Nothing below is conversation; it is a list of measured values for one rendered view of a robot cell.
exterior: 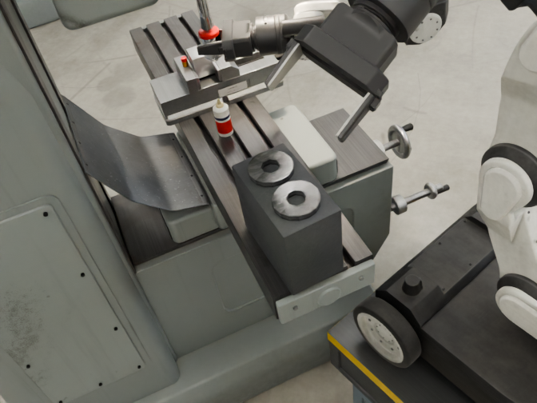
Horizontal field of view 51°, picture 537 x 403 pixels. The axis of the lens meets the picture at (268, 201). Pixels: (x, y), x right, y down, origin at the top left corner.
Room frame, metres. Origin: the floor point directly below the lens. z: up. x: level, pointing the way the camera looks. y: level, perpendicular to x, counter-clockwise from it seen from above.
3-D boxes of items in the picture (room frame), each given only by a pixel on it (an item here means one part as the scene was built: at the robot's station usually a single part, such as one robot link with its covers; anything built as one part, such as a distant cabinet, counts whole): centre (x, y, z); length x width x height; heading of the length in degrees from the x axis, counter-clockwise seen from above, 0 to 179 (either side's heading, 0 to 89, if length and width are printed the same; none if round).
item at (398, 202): (1.19, -0.48, 0.48); 0.22 x 0.06 x 0.06; 106
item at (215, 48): (1.14, 0.07, 1.16); 0.06 x 0.02 x 0.03; 84
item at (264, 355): (1.10, 0.31, 0.10); 1.20 x 0.60 x 0.20; 106
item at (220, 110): (1.16, 0.08, 0.96); 0.04 x 0.04 x 0.11
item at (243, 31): (1.16, -0.02, 1.16); 0.13 x 0.12 x 0.10; 174
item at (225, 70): (1.35, 0.06, 0.99); 0.12 x 0.06 x 0.04; 15
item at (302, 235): (0.75, -0.03, 1.00); 0.22 x 0.12 x 0.20; 20
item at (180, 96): (1.34, 0.08, 0.96); 0.35 x 0.15 x 0.11; 105
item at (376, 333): (0.73, -0.24, 0.50); 0.20 x 0.05 x 0.20; 33
